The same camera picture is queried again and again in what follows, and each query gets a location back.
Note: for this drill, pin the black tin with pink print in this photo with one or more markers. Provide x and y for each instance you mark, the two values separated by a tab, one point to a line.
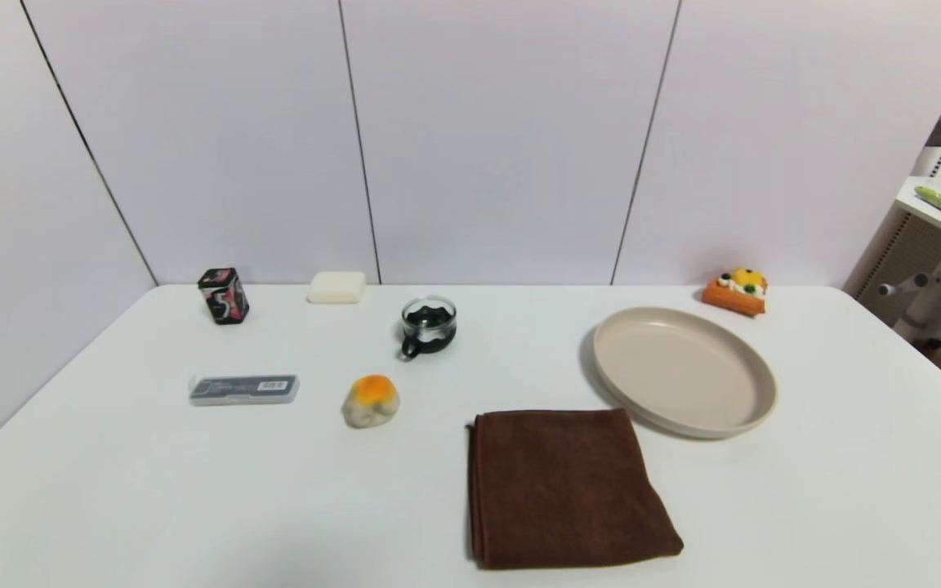
223	298

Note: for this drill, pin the clear plastic pencil case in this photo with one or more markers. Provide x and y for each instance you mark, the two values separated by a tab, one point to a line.
243	390

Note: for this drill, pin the small green object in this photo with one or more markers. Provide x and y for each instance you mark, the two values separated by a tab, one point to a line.
934	197

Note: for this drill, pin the orange waffle cake toy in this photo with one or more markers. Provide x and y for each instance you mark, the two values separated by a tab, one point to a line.
733	296

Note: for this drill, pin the white side table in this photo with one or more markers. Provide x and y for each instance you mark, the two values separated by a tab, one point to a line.
940	286

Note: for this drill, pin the orange-topped white bun toy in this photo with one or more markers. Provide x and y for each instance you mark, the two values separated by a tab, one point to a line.
370	402

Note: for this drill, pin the beige round plate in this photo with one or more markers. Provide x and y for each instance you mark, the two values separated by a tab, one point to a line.
683	371

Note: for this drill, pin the brown microfibre cloth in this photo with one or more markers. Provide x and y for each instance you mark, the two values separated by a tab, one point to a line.
564	490

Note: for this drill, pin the white soap bar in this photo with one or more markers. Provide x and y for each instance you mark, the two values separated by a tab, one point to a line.
336	287

